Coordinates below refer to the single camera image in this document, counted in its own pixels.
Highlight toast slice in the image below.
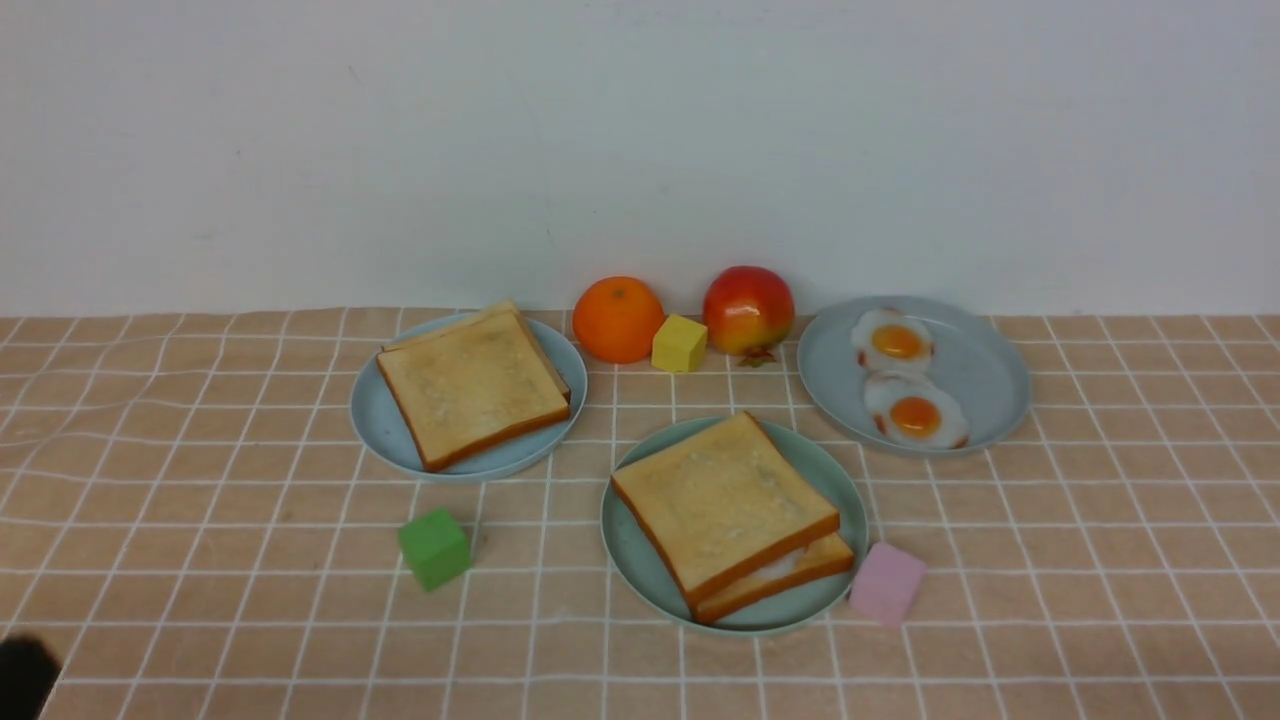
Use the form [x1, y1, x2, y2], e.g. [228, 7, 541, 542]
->
[692, 533, 856, 624]
[381, 299, 572, 401]
[374, 315, 571, 473]
[611, 413, 841, 612]

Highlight fried egg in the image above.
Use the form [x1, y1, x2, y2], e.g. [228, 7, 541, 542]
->
[748, 548, 808, 583]
[861, 370, 970, 450]
[849, 307, 934, 373]

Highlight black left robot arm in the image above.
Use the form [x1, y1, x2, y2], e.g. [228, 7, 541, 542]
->
[1, 634, 61, 720]

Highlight yellow cube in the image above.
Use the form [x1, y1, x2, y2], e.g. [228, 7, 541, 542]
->
[650, 314, 709, 374]

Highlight orange fruit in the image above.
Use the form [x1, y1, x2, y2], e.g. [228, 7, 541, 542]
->
[571, 275, 667, 365]

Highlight red pomegranate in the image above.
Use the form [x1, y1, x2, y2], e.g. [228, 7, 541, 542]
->
[701, 265, 796, 368]

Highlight teal centre plate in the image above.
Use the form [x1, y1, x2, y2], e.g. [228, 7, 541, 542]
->
[600, 416, 869, 637]

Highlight blue bread plate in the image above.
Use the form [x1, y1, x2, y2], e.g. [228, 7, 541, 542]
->
[349, 311, 589, 484]

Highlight green cube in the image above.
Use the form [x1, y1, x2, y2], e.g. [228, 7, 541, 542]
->
[397, 507, 472, 592]

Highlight pink cube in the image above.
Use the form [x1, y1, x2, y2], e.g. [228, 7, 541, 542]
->
[847, 541, 928, 630]

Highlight grey-blue egg plate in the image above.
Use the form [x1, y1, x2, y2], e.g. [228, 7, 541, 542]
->
[797, 295, 1032, 459]

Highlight checkered peach tablecloth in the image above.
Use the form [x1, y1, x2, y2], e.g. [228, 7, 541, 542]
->
[1, 307, 1279, 719]

